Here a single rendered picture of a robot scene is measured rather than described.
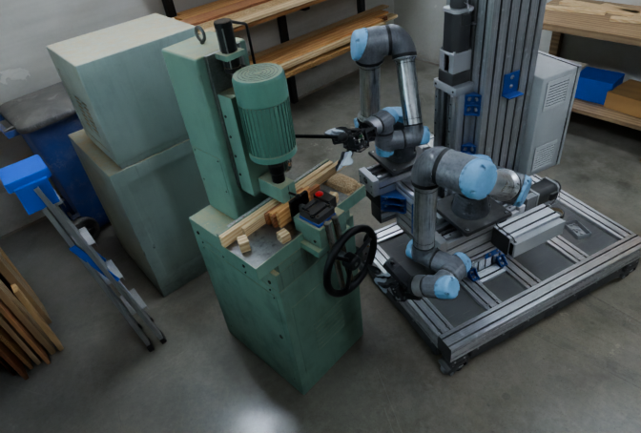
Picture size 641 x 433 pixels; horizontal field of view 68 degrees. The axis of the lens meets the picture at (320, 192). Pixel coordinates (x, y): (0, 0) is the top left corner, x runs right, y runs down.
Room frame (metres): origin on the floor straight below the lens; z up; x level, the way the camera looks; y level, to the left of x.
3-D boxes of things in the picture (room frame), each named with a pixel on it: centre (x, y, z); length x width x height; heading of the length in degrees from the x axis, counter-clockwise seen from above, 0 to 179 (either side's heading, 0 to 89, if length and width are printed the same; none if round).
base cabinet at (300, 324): (1.58, 0.23, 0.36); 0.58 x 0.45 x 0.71; 42
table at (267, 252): (1.41, 0.07, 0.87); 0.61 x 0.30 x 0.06; 132
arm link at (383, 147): (1.64, -0.30, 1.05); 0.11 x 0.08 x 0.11; 93
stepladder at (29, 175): (1.66, 1.10, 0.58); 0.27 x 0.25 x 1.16; 126
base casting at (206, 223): (1.58, 0.23, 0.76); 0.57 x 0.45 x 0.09; 42
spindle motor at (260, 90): (1.49, 0.15, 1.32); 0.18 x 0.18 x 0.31
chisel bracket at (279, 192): (1.50, 0.16, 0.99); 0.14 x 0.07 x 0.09; 42
